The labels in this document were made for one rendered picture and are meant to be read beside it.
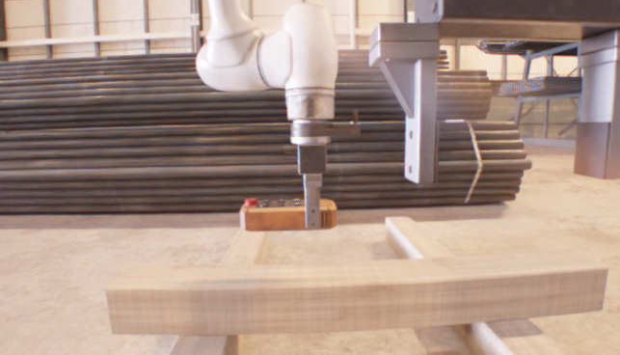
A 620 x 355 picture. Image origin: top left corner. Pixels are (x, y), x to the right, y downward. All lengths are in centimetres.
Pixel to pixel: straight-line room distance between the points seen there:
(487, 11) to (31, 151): 218
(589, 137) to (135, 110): 193
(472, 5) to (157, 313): 66
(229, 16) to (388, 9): 938
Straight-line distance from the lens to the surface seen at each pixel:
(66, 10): 1182
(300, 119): 54
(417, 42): 21
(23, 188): 225
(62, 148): 213
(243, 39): 60
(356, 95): 175
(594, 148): 29
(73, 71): 279
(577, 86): 735
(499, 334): 73
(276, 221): 57
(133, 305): 70
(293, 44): 55
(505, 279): 72
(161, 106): 191
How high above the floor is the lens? 50
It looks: 7 degrees down
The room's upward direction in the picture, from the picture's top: 1 degrees counter-clockwise
